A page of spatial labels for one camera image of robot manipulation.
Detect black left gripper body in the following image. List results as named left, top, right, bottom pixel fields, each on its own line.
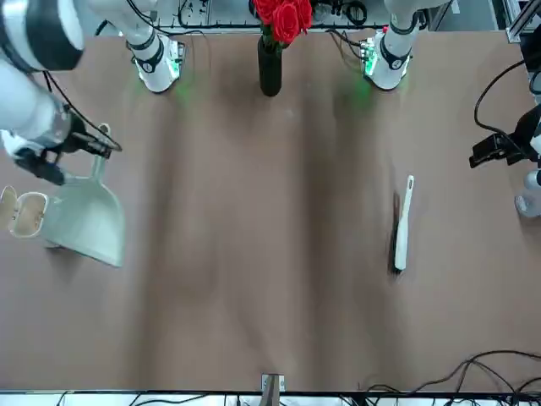
left=511, top=108, right=541, bottom=165

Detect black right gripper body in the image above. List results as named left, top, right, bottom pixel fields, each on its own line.
left=20, top=112, right=86, bottom=187

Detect pale green plastic dustpan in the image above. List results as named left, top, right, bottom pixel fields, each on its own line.
left=44, top=122, right=126, bottom=268

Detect pale hand brush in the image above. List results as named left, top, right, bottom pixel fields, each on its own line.
left=387, top=174, right=416, bottom=276

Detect small beige lidded bin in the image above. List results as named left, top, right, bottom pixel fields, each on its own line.
left=0, top=184, right=48, bottom=238

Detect translucent grey container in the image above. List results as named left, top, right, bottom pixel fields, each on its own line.
left=514, top=168, right=541, bottom=219

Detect small green circuit board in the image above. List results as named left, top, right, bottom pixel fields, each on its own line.
left=358, top=38, right=377, bottom=64

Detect black vase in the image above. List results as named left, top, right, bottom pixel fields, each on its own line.
left=257, top=36, right=283, bottom=97

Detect red roses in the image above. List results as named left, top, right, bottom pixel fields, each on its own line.
left=252, top=0, right=314, bottom=47

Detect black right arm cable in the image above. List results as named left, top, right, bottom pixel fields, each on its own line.
left=40, top=69, right=123, bottom=153

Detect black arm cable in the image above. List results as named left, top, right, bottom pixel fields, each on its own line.
left=40, top=69, right=123, bottom=153
left=473, top=58, right=529, bottom=136

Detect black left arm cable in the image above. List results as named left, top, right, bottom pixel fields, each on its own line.
left=473, top=58, right=529, bottom=136

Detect aluminium frame profile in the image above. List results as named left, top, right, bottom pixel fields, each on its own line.
left=505, top=0, right=541, bottom=43

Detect aluminium camera post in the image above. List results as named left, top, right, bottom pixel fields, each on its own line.
left=260, top=373, right=287, bottom=406

